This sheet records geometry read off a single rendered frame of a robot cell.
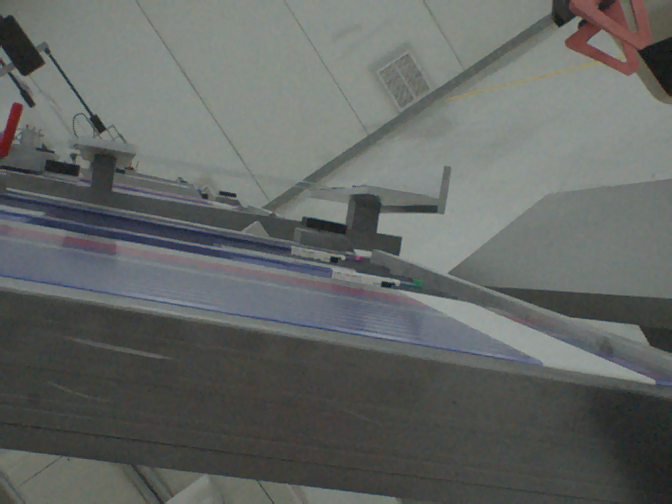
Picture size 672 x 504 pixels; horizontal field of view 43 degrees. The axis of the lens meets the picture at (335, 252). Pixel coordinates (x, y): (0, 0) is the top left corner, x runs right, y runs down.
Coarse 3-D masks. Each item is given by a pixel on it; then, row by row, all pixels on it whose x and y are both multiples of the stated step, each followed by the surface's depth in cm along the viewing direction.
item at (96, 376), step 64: (0, 320) 32; (64, 320) 32; (128, 320) 33; (192, 320) 33; (256, 320) 35; (0, 384) 32; (64, 384) 33; (128, 384) 33; (192, 384) 34; (256, 384) 34; (320, 384) 35; (384, 384) 35; (448, 384) 36; (512, 384) 36; (576, 384) 37; (640, 384) 39; (0, 448) 32; (64, 448) 33; (128, 448) 33; (192, 448) 34; (256, 448) 34; (320, 448) 35; (384, 448) 35; (448, 448) 36; (512, 448) 37; (576, 448) 37; (640, 448) 38
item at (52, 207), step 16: (0, 192) 87; (48, 208) 88; (64, 208) 89; (80, 208) 89; (128, 224) 90; (144, 224) 91; (160, 224) 91; (208, 240) 92; (224, 240) 92; (240, 240) 93; (256, 240) 93
